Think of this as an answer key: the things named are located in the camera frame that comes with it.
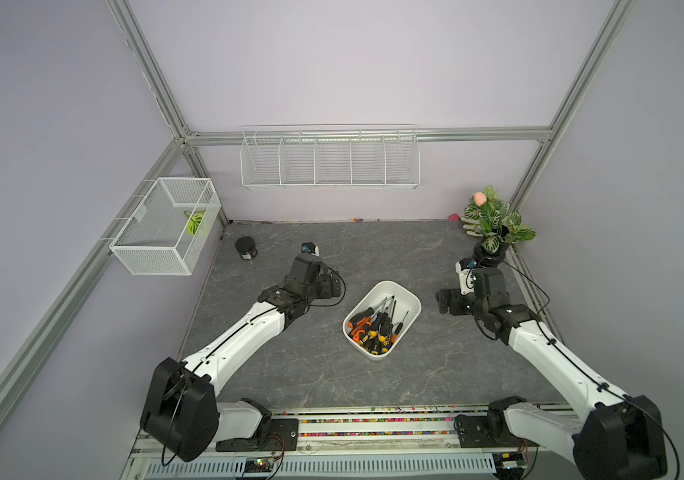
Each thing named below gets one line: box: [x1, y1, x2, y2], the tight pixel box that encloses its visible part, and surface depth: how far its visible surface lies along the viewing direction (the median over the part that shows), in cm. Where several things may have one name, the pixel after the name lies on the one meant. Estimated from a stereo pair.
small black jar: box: [235, 236, 258, 260], surface depth 111 cm
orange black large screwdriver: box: [348, 295, 395, 329], surface depth 92 cm
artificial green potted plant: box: [464, 185, 537, 268], surface depth 88 cm
